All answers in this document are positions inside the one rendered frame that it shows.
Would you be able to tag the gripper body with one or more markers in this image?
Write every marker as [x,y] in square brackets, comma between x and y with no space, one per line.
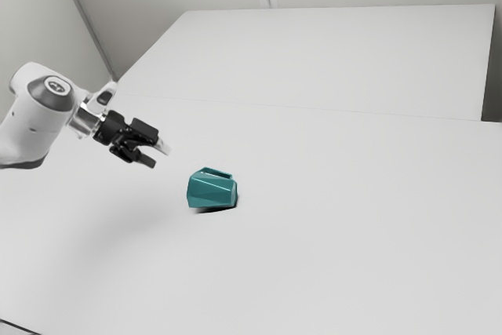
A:
[113,127]

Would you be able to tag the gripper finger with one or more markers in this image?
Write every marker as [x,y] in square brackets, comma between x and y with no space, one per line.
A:
[149,134]
[133,155]

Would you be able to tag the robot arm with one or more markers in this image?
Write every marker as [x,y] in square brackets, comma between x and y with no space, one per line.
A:
[35,123]

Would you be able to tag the teal faceted mug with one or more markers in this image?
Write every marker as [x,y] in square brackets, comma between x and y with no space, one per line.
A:
[212,191]

